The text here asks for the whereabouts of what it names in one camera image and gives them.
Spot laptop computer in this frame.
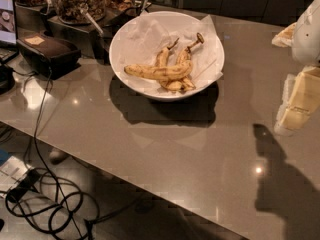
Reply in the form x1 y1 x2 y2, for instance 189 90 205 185
0 0 19 64

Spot black cable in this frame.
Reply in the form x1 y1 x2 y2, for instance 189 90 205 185
4 68 101 240

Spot black round object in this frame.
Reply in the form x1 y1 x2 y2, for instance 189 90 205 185
0 65 15 94

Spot black power adapter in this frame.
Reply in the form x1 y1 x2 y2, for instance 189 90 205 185
7 169 40 203

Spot glass jar of nuts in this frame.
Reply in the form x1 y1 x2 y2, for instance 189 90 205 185
51 0 105 25

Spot black box device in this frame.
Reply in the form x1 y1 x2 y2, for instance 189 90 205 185
17 33 81 80

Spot dark tray stand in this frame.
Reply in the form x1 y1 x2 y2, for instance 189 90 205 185
16 5 140 59

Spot white paper on floor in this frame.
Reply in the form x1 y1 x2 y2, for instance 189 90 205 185
0 156 31 198

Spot white ceramic bowl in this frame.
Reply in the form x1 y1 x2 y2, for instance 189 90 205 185
108 10 226 102

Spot left rear yellow banana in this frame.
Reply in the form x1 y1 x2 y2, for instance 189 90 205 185
155 39 178 67

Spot serving tongs in jar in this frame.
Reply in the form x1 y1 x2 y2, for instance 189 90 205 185
80 8 104 37

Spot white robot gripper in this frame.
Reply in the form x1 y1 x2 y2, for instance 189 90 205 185
271 0 320 136

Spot spotted yellow banana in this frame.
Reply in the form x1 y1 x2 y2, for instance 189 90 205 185
124 60 193 81

